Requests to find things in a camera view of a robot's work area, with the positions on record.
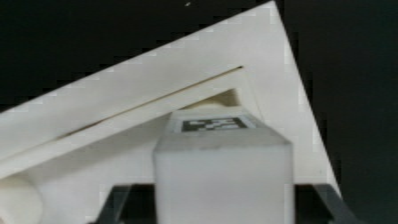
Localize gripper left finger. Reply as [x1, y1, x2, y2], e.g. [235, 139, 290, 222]
[93, 184, 156, 224]

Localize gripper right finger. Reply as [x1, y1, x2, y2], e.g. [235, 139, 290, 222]
[295, 184, 368, 224]

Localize white leg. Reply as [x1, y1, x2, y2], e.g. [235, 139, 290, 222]
[153, 107, 295, 224]

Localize white square tabletop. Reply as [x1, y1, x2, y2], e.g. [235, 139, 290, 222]
[0, 3, 339, 224]

